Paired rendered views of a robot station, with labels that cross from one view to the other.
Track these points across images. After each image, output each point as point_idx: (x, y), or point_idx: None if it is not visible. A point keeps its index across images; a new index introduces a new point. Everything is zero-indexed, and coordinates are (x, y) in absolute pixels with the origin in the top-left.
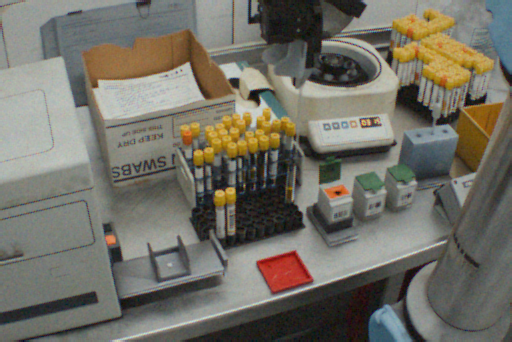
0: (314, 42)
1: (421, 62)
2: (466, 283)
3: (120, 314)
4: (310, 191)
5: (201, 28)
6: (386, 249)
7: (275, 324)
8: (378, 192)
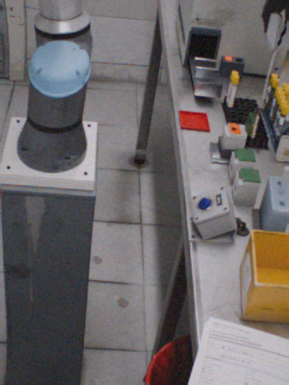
0: (264, 6)
1: None
2: None
3: (182, 63)
4: (267, 161)
5: None
6: (194, 170)
7: None
8: (236, 159)
